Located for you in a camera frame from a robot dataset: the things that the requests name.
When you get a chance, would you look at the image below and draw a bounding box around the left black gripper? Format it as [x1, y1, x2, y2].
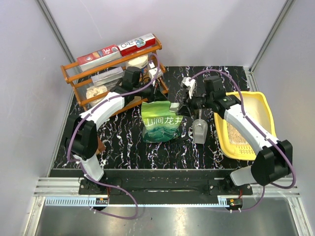
[133, 78, 168, 104]

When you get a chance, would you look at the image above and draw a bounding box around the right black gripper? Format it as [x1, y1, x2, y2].
[176, 89, 213, 118]

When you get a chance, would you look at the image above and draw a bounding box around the grey metal scoop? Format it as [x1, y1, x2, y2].
[192, 109, 208, 144]

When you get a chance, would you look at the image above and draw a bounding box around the green litter bag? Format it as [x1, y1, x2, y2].
[141, 101, 183, 143]

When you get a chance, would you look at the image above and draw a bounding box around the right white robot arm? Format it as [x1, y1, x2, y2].
[176, 76, 296, 195]

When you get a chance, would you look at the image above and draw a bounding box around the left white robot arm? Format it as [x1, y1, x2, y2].
[63, 66, 167, 194]

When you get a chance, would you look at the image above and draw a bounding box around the red white foil box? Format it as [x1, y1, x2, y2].
[117, 33, 156, 57]

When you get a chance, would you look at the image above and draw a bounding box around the yellow litter box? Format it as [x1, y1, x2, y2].
[214, 91, 279, 161]

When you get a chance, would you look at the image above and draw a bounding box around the red grey wrap box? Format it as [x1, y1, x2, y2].
[77, 44, 121, 71]

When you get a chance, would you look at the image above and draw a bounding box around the orange wooden shelf rack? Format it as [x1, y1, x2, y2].
[61, 37, 169, 115]

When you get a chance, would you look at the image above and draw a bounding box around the clear plastic bag pack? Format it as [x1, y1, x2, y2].
[92, 67, 124, 86]

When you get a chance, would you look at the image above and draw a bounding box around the brown scouring pad pack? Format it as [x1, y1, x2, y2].
[96, 137, 106, 155]

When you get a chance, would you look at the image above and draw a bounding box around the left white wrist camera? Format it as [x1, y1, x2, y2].
[148, 62, 163, 80]

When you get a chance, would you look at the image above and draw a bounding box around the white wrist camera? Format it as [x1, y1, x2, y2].
[181, 77, 196, 99]
[148, 62, 163, 80]

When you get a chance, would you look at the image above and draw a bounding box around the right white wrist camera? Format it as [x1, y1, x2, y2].
[181, 77, 196, 99]

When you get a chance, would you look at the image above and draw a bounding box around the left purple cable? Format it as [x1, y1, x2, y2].
[66, 53, 163, 219]

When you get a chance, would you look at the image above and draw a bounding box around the purple cable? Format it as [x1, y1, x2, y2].
[189, 69, 297, 212]
[66, 53, 163, 219]

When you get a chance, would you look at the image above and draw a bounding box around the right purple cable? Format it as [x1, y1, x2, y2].
[189, 69, 297, 212]

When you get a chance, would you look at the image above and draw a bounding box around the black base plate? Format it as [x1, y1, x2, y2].
[79, 170, 253, 206]

